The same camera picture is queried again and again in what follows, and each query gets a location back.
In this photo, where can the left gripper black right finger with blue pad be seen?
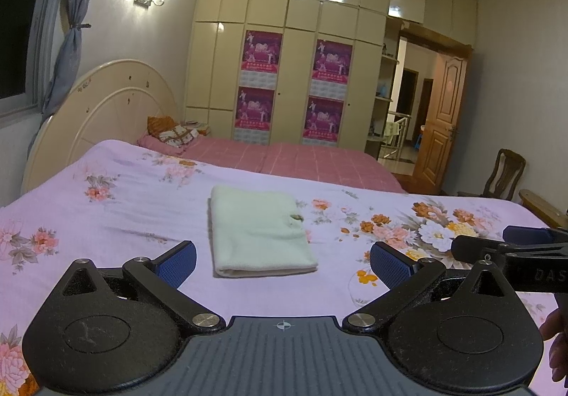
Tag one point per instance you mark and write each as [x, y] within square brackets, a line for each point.
[445, 331]

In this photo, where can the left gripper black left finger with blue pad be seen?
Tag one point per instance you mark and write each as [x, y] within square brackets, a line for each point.
[126, 330]

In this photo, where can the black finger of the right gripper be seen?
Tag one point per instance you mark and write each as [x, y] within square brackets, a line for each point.
[515, 240]

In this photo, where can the cream knitted sweater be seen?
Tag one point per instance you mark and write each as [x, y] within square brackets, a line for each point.
[258, 234]

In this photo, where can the person's hand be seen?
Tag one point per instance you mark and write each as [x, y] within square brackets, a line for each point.
[555, 328]

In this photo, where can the wooden armrest furniture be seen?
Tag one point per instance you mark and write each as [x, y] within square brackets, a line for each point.
[542, 209]

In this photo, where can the dark wooden chair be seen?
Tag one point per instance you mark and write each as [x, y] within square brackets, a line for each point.
[502, 183]

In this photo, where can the brown wooden door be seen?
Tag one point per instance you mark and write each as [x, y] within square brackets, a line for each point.
[441, 124]

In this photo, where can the blue plastic stool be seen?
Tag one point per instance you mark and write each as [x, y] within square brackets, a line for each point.
[418, 142]

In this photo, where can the metal stair railing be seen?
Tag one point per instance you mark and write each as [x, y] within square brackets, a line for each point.
[394, 134]

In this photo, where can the lilac floral quilt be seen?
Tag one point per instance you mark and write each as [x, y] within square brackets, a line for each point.
[119, 201]

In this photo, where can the pink checked bed sheet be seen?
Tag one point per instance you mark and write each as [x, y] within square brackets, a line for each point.
[328, 165]

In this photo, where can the lower right purple poster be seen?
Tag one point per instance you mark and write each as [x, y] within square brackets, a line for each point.
[322, 120]

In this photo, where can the purple poster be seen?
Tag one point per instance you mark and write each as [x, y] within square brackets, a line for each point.
[254, 108]
[332, 61]
[261, 51]
[322, 120]

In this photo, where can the orange patterned pillow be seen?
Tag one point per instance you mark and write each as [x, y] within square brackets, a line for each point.
[169, 132]

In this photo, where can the cream curved headboard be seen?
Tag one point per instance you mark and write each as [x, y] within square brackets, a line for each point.
[113, 101]

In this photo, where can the upper right purple poster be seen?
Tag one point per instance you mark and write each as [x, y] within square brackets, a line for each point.
[332, 61]

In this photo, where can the lower left purple poster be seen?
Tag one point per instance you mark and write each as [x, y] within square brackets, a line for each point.
[254, 108]

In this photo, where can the cream wardrobe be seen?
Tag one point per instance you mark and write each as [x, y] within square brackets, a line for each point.
[372, 27]

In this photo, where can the upper left purple poster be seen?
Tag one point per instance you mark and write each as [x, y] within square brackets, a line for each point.
[261, 51]

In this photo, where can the grey blue curtain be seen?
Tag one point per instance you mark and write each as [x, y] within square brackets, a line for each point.
[54, 50]

